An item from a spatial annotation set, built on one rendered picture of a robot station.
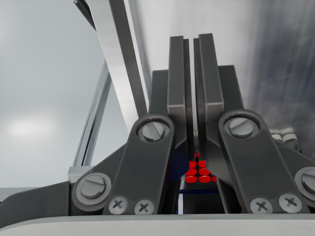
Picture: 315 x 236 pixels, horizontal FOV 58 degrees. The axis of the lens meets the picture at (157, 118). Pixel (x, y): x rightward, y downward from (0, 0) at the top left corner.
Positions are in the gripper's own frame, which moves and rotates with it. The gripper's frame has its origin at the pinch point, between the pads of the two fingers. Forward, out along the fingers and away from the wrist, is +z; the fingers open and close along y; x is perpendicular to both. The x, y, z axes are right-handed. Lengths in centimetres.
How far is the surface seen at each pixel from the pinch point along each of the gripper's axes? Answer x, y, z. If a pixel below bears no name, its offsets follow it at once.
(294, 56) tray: -14.5, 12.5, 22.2
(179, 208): -47, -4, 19
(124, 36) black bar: -8.8, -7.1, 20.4
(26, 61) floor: -69, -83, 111
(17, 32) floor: -52, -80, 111
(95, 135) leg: -55, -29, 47
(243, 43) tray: -12.1, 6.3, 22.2
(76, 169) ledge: -39, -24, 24
